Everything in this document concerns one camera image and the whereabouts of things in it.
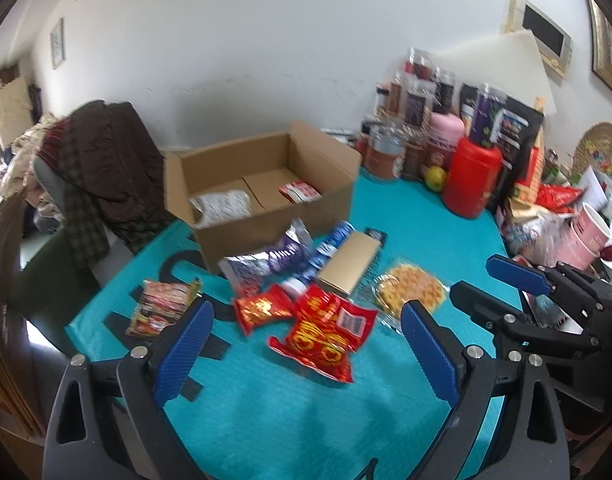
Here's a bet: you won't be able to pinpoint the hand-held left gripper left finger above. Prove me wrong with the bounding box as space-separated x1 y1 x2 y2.
42 299 215 480

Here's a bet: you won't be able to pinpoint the cream quilted panel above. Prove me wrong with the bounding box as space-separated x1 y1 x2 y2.
0 75 34 146

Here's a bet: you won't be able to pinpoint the dark green plaid cloth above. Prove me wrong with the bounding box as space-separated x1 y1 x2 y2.
60 125 111 266

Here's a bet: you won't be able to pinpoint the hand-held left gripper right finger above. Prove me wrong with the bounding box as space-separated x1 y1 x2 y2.
400 301 571 480

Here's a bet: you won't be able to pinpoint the pink bottle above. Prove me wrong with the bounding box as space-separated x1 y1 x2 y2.
426 112 467 171

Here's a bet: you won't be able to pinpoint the clear plastic bags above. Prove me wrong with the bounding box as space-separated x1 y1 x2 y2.
501 205 572 261

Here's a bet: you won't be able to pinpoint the red striped cloth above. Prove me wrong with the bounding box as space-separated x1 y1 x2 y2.
38 120 74 171

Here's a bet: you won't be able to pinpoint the red snack bag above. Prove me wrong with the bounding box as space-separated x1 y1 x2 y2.
536 185 584 211

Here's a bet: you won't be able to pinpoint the brown quilted jacket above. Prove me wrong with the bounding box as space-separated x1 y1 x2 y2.
68 101 174 253

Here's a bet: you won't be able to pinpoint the yellow green lemon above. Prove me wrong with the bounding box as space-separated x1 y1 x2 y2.
423 166 447 192

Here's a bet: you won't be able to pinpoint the red flask bottle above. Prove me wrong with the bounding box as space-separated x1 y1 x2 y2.
442 136 503 218

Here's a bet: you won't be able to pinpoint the small red snack packet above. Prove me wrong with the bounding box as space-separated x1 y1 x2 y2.
233 284 297 337

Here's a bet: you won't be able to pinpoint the brown cardboard box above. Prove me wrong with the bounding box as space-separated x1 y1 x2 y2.
164 120 363 277

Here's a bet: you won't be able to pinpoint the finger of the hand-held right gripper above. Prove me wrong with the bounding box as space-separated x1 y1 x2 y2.
451 280 604 361
487 254 612 328

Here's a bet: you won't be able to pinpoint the wide jar brown powder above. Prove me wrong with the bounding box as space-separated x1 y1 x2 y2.
363 122 407 181

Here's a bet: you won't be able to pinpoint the green red noodle packet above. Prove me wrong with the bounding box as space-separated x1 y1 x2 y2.
126 280 203 338

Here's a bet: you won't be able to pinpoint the large red snack packet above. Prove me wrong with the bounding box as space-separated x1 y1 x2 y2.
268 284 378 383

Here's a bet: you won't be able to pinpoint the clear jar brown label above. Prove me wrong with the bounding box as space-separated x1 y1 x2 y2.
386 72 407 116

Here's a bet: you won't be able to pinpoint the grey chair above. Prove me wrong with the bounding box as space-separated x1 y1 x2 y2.
33 160 69 221

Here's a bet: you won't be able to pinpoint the large black pouch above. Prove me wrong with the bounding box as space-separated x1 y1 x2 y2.
491 95 544 211

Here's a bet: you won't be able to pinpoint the teal bubble mat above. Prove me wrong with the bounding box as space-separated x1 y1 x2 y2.
66 170 524 480

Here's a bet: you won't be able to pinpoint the clear jar red label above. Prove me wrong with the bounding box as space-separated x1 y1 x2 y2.
406 47 434 81

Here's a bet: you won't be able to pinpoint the clear jar dark label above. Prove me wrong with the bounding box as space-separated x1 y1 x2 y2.
433 67 457 113

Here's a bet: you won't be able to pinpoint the white paper card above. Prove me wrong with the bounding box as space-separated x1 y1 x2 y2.
578 167 612 211

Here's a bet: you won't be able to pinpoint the yellow red snack box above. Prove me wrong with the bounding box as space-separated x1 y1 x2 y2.
508 130 547 206

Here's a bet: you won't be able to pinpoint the round woven mat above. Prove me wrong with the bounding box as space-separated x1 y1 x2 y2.
571 121 612 176

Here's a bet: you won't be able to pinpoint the white patterned snack packet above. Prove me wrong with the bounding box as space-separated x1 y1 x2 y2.
188 189 253 228

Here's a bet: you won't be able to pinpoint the gold rectangular box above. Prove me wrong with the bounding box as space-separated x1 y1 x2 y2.
317 232 380 295

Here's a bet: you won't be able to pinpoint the small framed wall picture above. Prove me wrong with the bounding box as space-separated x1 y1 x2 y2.
50 18 66 69

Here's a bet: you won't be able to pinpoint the pink paper cups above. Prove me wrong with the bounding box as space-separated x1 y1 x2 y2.
566 202 612 268

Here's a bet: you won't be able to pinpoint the tall jar with seeds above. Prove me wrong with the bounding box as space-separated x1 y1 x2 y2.
403 80 434 128

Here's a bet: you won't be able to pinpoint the small brown jar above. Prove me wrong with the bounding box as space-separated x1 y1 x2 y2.
402 140 431 182

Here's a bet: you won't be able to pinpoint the clear waffle cookie packet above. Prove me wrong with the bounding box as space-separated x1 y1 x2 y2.
371 260 449 328

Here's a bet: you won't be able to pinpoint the cream bedding pile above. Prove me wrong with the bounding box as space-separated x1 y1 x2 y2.
0 115 61 196

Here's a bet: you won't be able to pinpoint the purple silver snack packet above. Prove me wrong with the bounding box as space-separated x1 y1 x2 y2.
220 217 314 296

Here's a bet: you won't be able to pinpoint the gold picture frame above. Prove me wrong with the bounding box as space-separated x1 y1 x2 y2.
586 0 612 106

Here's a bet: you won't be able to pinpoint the clear jar purple label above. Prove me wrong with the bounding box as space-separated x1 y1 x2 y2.
468 85 507 148

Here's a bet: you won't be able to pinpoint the blue tablet tube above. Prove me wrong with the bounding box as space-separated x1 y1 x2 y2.
281 221 357 297

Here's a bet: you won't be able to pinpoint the white wall monitor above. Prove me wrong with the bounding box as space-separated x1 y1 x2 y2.
501 0 573 78

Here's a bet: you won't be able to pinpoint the red white snack packet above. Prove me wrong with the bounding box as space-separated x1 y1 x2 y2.
278 181 321 204

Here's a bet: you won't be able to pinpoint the narrow black pouch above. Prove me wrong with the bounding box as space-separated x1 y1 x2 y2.
458 84 482 121

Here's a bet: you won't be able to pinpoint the dark green chair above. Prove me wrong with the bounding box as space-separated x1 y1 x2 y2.
20 230 101 311

